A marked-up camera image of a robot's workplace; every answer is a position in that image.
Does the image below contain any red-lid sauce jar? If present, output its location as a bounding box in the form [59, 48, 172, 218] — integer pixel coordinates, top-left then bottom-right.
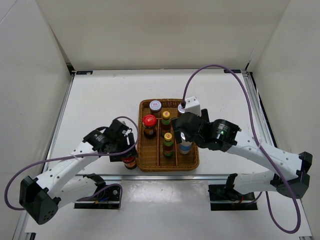
[142, 114, 157, 139]
[122, 156, 137, 170]

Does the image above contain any brown wicker divided basket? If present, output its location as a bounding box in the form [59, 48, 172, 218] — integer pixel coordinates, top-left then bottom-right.
[136, 99, 200, 172]

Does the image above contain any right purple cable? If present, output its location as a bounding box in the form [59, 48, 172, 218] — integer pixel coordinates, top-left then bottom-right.
[182, 64, 302, 232]

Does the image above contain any silver-cap pepper shaker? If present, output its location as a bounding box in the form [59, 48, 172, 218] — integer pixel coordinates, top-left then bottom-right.
[179, 132, 193, 155]

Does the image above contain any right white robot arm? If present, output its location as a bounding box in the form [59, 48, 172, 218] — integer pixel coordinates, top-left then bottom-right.
[172, 112, 313, 200]

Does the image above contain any white-lid spice jar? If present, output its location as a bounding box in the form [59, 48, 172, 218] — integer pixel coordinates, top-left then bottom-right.
[149, 100, 162, 118]
[177, 104, 185, 116]

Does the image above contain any purple cable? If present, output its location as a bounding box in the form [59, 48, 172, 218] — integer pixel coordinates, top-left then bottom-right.
[4, 115, 140, 210]
[182, 64, 302, 232]

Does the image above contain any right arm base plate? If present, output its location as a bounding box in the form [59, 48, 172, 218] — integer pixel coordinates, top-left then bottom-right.
[208, 179, 258, 211]

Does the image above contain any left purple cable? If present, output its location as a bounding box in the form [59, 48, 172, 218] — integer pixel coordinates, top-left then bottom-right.
[4, 115, 140, 210]

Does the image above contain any yellow-cap chili bottle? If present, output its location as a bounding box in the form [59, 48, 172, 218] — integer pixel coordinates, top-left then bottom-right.
[160, 111, 171, 137]
[162, 132, 174, 158]

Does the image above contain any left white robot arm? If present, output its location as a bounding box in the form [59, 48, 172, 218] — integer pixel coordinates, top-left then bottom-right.
[19, 118, 138, 225]

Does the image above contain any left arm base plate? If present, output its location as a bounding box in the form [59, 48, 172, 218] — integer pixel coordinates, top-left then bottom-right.
[73, 173, 123, 210]

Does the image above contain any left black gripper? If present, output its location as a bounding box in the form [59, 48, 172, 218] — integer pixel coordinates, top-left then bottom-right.
[109, 132, 138, 162]

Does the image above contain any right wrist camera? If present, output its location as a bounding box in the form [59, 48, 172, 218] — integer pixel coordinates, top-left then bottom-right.
[181, 96, 201, 116]

